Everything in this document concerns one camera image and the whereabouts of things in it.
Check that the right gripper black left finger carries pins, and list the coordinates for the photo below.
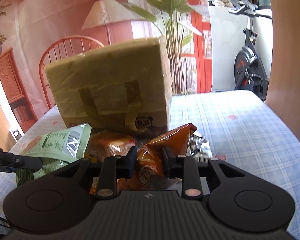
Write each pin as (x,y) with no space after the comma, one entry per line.
(114,168)

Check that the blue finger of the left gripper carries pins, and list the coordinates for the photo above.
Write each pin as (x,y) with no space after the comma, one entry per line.
(10,162)

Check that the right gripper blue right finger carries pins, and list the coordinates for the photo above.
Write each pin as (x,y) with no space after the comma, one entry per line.
(185,168)

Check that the silver foil snack pack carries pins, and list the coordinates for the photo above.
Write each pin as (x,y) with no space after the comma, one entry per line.
(199,148)

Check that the brown bread pack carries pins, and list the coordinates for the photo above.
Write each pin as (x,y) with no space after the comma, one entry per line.
(107,144)

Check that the orange crinkled snack bag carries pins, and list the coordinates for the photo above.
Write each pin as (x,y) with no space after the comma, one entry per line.
(149,170)

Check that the green snack bag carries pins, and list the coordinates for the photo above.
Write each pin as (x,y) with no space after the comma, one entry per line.
(56,150)

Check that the brown cardboard box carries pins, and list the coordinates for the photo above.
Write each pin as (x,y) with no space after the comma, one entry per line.
(124,87)

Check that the checkered bed sheet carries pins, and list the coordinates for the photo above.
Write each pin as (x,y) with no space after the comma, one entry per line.
(249,134)

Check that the black exercise bike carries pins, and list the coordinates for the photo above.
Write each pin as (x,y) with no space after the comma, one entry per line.
(236,63)

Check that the wooden panel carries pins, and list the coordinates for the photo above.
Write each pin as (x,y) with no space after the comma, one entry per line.
(284,89)

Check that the printed room backdrop cloth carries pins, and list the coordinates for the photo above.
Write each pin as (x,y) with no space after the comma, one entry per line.
(31,26)

